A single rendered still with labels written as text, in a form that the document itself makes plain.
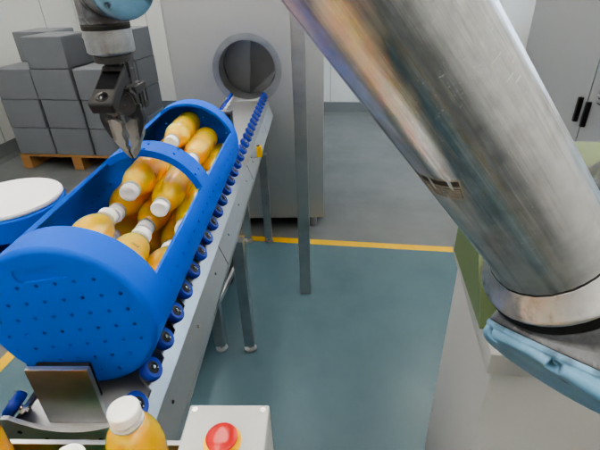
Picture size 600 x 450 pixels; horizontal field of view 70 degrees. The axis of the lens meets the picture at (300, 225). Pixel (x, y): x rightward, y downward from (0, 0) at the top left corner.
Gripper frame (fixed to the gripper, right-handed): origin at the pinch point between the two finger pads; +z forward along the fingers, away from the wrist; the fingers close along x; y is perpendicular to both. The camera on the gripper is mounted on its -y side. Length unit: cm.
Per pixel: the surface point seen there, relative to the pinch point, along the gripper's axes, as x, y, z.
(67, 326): 0.0, -37.0, 15.3
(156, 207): -4.7, -4.0, 11.2
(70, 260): -4.3, -37.0, 2.5
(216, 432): -29, -57, 13
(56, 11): 269, 477, -5
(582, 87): -171, 133, 19
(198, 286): -11.6, -6.1, 31.5
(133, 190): -0.5, -4.2, 6.8
